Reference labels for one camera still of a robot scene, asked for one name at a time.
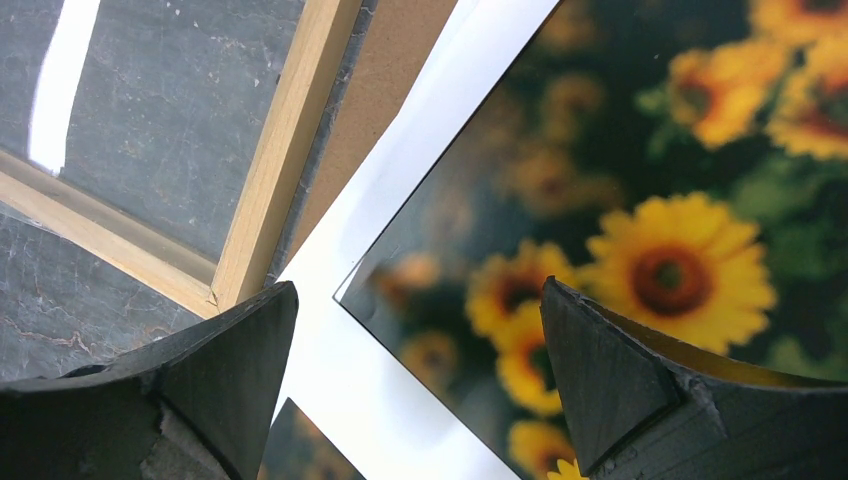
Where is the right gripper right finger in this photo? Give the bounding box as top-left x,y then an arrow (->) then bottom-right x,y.
540,277 -> 847,479

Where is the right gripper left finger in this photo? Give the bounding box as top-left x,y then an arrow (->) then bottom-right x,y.
1,282 -> 299,479

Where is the wooden picture frame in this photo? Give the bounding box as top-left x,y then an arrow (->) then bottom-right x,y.
1,1 -> 361,318

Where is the clear acrylic sheet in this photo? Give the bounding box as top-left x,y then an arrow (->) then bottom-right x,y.
0,0 -> 309,266

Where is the sunflower photo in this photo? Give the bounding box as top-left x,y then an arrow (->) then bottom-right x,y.
264,0 -> 847,479

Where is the white mat board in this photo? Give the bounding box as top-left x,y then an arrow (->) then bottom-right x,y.
280,0 -> 554,479

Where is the brown backing board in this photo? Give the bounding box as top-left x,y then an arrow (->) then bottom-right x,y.
276,0 -> 456,263

